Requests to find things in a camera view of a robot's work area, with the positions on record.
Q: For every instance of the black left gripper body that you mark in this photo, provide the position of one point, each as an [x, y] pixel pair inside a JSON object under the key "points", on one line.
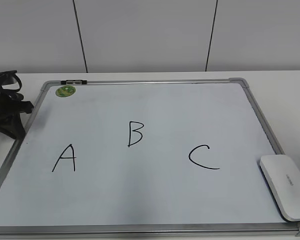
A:
{"points": [[11, 101]]}

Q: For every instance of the black silver board clip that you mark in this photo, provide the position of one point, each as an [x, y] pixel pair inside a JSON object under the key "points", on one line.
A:
{"points": [[74, 82]]}

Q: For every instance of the white rectangular board eraser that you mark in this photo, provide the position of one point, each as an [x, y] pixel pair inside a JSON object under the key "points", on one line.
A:
{"points": [[283, 178]]}

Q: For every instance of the white framed whiteboard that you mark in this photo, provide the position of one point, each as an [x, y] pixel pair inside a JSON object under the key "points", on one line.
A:
{"points": [[142, 158]]}

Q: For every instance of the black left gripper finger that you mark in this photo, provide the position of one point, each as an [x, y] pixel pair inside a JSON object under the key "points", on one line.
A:
{"points": [[12, 126]]}

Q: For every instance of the round green magnet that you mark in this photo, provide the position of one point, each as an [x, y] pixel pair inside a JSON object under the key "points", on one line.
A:
{"points": [[65, 91]]}

